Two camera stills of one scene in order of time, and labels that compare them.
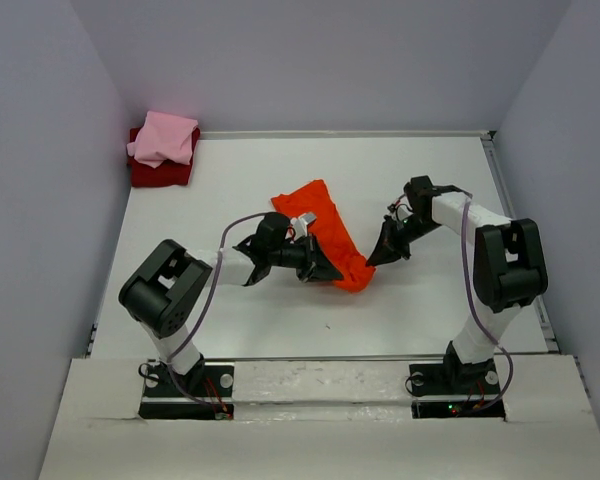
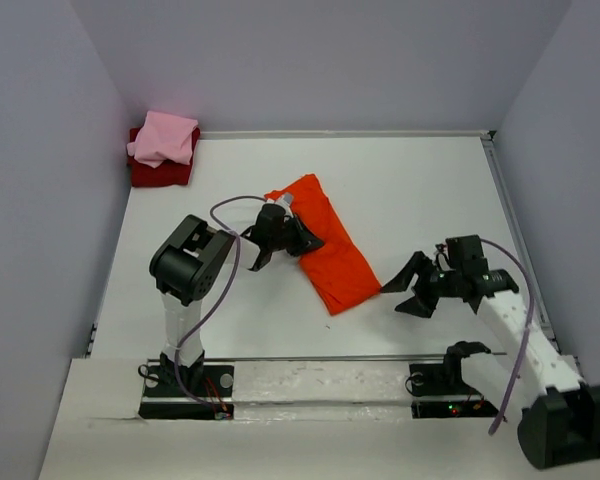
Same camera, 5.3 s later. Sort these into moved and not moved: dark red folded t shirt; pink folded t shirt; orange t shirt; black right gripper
Moved: black right gripper; orange t shirt
Not moved: dark red folded t shirt; pink folded t shirt
